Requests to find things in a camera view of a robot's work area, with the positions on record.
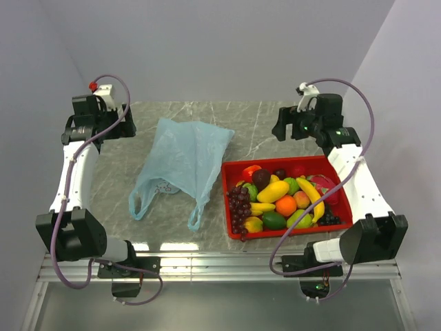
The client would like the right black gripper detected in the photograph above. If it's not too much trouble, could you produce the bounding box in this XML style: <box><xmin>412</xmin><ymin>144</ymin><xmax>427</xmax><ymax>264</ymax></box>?
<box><xmin>271</xmin><ymin>102</ymin><xmax>322</xmax><ymax>141</ymax></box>

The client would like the light blue plastic bag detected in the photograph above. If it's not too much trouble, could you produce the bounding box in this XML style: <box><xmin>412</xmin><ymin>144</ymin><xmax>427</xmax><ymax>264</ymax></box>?
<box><xmin>129</xmin><ymin>118</ymin><xmax>234</xmax><ymax>232</ymax></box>

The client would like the dark brown passion fruit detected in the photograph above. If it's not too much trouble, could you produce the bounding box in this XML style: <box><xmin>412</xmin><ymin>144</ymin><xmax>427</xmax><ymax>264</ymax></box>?
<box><xmin>252</xmin><ymin>168</ymin><xmax>271</xmax><ymax>192</ymax></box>

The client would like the yellow mango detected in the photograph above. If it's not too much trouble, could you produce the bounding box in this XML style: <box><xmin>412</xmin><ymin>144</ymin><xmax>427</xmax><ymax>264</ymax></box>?
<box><xmin>256</xmin><ymin>181</ymin><xmax>290</xmax><ymax>203</ymax></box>

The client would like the red orange persimmon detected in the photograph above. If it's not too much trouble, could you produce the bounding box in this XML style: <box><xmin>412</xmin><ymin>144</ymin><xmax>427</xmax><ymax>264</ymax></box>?
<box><xmin>242</xmin><ymin>165</ymin><xmax>261</xmax><ymax>183</ymax></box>

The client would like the green round fruit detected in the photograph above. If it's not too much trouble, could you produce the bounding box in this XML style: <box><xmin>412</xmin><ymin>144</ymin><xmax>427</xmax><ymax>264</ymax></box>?
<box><xmin>243</xmin><ymin>183</ymin><xmax>258</xmax><ymax>202</ymax></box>

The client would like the small yellow banana bunch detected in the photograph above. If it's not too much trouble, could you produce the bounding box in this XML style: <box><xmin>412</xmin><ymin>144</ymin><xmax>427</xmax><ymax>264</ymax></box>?
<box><xmin>250</xmin><ymin>203</ymin><xmax>276</xmax><ymax>217</ymax></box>

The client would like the dark red grape bunch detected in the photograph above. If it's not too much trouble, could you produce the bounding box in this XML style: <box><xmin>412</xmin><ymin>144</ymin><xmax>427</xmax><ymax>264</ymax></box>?
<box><xmin>226</xmin><ymin>181</ymin><xmax>251</xmax><ymax>242</ymax></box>

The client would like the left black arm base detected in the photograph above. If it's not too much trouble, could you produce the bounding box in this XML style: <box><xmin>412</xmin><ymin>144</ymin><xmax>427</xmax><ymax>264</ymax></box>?
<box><xmin>97</xmin><ymin>257</ymin><xmax>161</xmax><ymax>299</ymax></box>

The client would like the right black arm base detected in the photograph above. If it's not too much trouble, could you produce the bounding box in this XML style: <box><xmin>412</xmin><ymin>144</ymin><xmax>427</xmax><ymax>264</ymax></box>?
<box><xmin>280</xmin><ymin>255</ymin><xmax>343</xmax><ymax>301</ymax></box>

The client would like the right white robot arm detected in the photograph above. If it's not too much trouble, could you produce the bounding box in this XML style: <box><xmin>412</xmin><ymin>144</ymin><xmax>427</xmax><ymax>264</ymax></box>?
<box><xmin>271</xmin><ymin>94</ymin><xmax>409</xmax><ymax>276</ymax></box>

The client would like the red strawberry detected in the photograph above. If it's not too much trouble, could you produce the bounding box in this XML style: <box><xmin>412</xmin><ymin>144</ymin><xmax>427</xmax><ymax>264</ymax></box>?
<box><xmin>291</xmin><ymin>165</ymin><xmax>307</xmax><ymax>178</ymax></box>

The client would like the dark plum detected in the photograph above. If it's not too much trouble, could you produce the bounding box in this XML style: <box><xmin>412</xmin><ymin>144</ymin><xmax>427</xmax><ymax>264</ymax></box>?
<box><xmin>273</xmin><ymin>168</ymin><xmax>287</xmax><ymax>180</ymax></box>

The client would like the pink dragon fruit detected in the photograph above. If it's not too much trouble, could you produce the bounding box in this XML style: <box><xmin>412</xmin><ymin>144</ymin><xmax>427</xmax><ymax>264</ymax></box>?
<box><xmin>307</xmin><ymin>174</ymin><xmax>339</xmax><ymax>205</ymax></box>

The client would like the green custard apple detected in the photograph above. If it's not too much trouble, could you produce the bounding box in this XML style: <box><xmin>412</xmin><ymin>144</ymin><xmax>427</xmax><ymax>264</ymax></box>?
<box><xmin>283</xmin><ymin>177</ymin><xmax>300</xmax><ymax>196</ymax></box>

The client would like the peach fruit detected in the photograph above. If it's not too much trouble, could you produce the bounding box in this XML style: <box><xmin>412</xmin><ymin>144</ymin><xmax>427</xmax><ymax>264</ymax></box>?
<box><xmin>293</xmin><ymin>190</ymin><xmax>311</xmax><ymax>210</ymax></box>

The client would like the orange fruit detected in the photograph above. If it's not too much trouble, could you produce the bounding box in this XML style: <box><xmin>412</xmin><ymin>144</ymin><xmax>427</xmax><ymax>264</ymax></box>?
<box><xmin>275</xmin><ymin>195</ymin><xmax>297</xmax><ymax>217</ymax></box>

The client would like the long yellow banana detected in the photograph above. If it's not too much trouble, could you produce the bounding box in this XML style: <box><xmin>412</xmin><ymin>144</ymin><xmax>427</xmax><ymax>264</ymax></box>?
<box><xmin>296</xmin><ymin>177</ymin><xmax>325</xmax><ymax>223</ymax></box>

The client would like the black grape bunch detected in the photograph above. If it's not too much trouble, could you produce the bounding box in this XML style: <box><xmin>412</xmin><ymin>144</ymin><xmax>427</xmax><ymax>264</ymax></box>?
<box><xmin>317</xmin><ymin>204</ymin><xmax>342</xmax><ymax>226</ymax></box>

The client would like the green pear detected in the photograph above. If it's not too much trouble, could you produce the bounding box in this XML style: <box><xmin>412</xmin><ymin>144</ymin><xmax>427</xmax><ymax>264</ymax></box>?
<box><xmin>286</xmin><ymin>208</ymin><xmax>314</xmax><ymax>230</ymax></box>

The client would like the dark green avocado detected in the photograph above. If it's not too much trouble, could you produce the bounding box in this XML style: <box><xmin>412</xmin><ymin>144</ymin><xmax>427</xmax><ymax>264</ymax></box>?
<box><xmin>262</xmin><ymin>211</ymin><xmax>286</xmax><ymax>231</ymax></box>

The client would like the yellow orange papaya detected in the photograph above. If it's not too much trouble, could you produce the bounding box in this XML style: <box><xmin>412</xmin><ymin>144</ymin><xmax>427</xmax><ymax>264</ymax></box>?
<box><xmin>244</xmin><ymin>217</ymin><xmax>263</xmax><ymax>233</ymax></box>

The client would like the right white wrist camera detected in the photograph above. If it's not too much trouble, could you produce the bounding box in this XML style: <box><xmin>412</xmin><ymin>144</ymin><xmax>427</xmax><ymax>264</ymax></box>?
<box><xmin>296</xmin><ymin>82</ymin><xmax>320</xmax><ymax>112</ymax></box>

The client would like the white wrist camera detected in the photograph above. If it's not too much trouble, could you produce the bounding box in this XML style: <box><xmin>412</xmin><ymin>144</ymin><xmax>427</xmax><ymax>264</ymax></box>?
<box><xmin>296</xmin><ymin>82</ymin><xmax>320</xmax><ymax>112</ymax></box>
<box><xmin>89</xmin><ymin>81</ymin><xmax>116</xmax><ymax>110</ymax></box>

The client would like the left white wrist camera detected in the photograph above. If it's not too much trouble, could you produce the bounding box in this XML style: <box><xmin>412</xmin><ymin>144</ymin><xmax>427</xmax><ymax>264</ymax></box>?
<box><xmin>89</xmin><ymin>81</ymin><xmax>116</xmax><ymax>110</ymax></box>

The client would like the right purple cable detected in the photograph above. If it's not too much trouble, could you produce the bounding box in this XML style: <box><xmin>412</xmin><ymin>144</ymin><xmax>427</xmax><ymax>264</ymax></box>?
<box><xmin>269</xmin><ymin>78</ymin><xmax>376</xmax><ymax>301</ymax></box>

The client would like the purple cable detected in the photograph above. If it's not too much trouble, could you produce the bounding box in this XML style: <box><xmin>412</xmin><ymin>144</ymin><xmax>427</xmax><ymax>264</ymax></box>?
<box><xmin>269</xmin><ymin>78</ymin><xmax>376</xmax><ymax>301</ymax></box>
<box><xmin>50</xmin><ymin>74</ymin><xmax>163</xmax><ymax>306</ymax></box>

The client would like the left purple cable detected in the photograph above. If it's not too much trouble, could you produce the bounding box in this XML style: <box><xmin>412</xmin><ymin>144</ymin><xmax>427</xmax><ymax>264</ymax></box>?
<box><xmin>50</xmin><ymin>74</ymin><xmax>163</xmax><ymax>306</ymax></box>

